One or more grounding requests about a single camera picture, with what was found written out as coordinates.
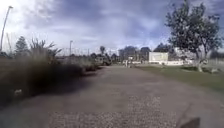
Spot large leafy tree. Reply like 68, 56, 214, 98
164, 0, 224, 73

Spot thin lamp pole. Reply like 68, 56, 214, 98
68, 40, 74, 57

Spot green grass lawn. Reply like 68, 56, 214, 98
133, 63, 224, 94

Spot row of distant trees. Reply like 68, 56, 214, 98
89, 42, 174, 63

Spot white low building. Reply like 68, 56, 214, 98
148, 51, 185, 66

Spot tall dry grass bushes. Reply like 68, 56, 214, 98
0, 38, 103, 108

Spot dark conifer tree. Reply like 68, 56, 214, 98
13, 35, 30, 56

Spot grey gravel path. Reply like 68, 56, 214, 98
0, 64, 224, 128

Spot tall curved street lamp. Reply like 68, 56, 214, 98
0, 5, 14, 53

